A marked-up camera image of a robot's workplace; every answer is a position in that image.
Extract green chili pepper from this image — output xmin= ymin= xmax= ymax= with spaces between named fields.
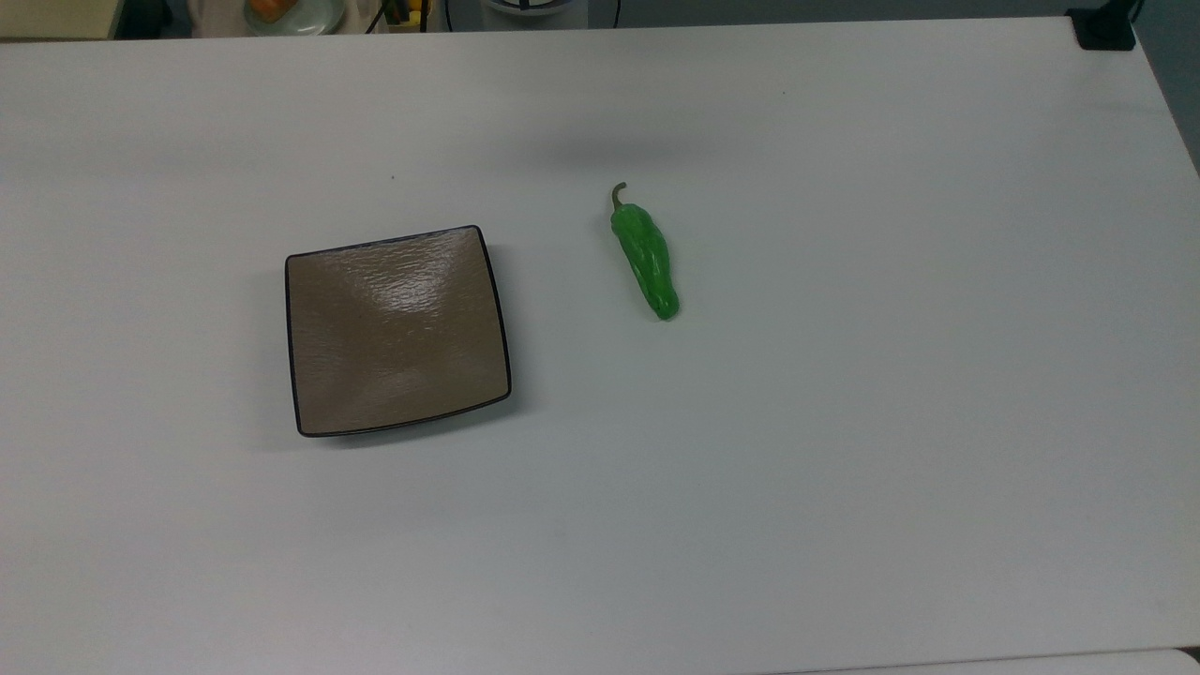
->
xmin=609 ymin=182 xmax=681 ymax=323

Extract clear glass bowl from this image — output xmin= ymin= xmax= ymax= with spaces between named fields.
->
xmin=244 ymin=0 xmax=348 ymax=38

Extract yellow and black items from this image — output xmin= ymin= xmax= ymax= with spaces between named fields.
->
xmin=378 ymin=0 xmax=434 ymax=33

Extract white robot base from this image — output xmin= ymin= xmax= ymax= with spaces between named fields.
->
xmin=480 ymin=0 xmax=591 ymax=19

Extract black table clamp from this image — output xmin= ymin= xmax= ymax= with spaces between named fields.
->
xmin=1066 ymin=0 xmax=1145 ymax=52

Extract square brown ceramic plate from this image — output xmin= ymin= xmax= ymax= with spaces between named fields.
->
xmin=284 ymin=224 xmax=514 ymax=439

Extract beige box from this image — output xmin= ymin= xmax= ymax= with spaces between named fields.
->
xmin=0 ymin=0 xmax=125 ymax=41

